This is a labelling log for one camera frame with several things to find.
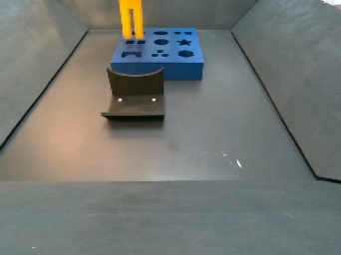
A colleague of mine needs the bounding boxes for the yellow double-square peg object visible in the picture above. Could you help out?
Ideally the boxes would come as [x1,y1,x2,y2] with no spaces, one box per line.
[118,0,144,39]

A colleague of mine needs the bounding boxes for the black curved plastic holder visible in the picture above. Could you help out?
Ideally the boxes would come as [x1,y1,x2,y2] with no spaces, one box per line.
[101,69,165,120]

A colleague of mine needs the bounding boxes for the blue shape-sorter block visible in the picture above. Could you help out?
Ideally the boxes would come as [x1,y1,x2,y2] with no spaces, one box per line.
[110,28,203,81]

